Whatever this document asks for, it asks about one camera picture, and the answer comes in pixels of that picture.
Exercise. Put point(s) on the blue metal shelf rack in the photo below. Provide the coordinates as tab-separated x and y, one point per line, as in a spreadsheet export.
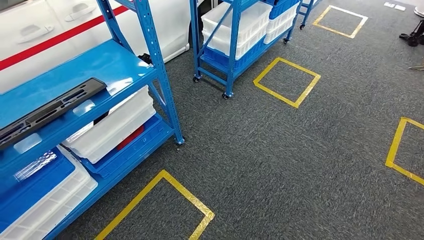
306	13
109	66
233	49

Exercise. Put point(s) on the blue plastic bin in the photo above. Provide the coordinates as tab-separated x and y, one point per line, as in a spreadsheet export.
245	61
139	150
36	185
281	8

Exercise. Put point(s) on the red object in bin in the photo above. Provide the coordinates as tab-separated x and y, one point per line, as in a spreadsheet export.
130	138

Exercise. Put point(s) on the black ribbed block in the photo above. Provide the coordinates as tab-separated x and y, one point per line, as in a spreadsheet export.
145	59

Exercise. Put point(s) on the white car with red stripe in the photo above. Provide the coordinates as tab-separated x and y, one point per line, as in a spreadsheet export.
172	26

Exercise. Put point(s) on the white floor sticker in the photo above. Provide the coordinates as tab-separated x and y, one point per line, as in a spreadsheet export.
394	6

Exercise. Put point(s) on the black stand base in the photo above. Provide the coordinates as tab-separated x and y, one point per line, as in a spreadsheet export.
414	36

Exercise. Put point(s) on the black plastic frame part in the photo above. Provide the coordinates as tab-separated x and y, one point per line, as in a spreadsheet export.
49	112

